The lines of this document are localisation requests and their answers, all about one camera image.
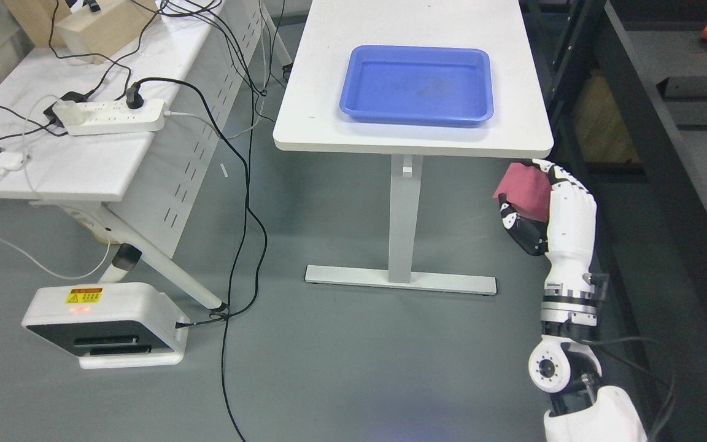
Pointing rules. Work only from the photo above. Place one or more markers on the pink cube block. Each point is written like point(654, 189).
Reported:
point(528, 191)

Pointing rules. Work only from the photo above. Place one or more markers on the white power strip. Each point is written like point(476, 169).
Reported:
point(111, 117)

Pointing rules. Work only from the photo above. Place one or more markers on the black metal rack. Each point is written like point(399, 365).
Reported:
point(627, 86)

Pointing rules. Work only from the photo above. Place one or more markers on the white charger adapter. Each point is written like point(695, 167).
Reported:
point(11, 161)

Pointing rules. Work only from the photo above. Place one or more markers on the blue plastic tray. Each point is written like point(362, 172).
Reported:
point(428, 86)

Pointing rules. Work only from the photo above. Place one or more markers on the white table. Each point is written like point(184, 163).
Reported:
point(311, 117)

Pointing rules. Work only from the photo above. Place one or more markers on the white black floor device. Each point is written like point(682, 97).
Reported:
point(115, 325)

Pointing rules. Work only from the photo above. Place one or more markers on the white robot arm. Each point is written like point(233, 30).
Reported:
point(564, 366)

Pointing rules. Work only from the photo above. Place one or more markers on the white side desk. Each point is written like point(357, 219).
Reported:
point(138, 188)

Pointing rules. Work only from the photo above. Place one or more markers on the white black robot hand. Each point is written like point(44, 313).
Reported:
point(567, 239)

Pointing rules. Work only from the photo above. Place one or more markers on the wooden block holder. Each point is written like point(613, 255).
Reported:
point(97, 36)

